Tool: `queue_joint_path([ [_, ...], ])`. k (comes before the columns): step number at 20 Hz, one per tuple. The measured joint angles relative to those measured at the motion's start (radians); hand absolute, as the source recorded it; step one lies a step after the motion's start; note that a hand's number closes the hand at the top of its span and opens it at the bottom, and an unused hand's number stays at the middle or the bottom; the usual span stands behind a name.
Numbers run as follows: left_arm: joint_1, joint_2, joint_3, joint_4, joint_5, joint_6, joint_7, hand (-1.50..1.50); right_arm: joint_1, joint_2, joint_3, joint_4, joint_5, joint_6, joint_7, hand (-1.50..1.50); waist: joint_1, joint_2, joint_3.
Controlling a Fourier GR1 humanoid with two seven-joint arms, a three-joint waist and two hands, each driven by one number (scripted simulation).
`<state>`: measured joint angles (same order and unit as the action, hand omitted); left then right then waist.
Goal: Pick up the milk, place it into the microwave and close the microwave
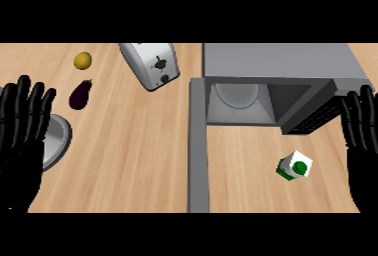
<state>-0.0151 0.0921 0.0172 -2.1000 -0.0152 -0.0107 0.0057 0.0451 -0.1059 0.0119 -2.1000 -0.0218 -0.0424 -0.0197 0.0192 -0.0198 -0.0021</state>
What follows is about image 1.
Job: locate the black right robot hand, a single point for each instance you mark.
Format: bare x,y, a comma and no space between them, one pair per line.
362,146

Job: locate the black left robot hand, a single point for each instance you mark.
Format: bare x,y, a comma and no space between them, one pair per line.
19,140

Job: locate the green and white milk carton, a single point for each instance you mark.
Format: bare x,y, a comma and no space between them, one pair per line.
294,165

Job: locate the grey microwave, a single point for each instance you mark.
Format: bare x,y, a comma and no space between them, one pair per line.
280,86

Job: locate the grey round plate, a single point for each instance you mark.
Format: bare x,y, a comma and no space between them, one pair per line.
56,141

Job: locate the dark purple eggplant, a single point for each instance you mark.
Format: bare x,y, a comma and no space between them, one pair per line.
80,95

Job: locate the yellow lemon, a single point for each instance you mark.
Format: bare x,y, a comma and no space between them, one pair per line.
82,60

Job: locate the silver toaster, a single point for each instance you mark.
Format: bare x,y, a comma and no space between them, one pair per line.
150,65

